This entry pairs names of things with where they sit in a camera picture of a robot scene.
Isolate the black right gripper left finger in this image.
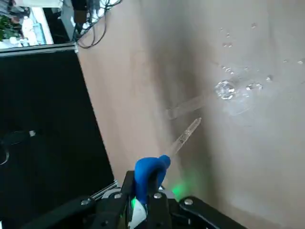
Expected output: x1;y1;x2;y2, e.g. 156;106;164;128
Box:
22;170;137;229

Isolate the glass pipette with blue bulb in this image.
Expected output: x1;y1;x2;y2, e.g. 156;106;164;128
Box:
134;117;203;206

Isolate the clear glass beaker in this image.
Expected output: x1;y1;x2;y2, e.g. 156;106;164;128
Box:
225;82;264;117

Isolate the black computer with red logo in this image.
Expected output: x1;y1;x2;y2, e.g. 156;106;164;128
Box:
73;8;91;24

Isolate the clear glass graduated cylinder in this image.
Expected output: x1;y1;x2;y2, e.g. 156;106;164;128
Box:
166;80;237;120

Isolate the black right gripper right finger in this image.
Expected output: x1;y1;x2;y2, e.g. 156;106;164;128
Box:
145;169;247;229

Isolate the long black desk cable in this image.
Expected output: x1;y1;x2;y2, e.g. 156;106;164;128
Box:
75;0;123;50

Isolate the aluminium frame post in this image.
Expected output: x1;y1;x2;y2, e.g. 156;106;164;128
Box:
90;179;120;200
0;44;79;58

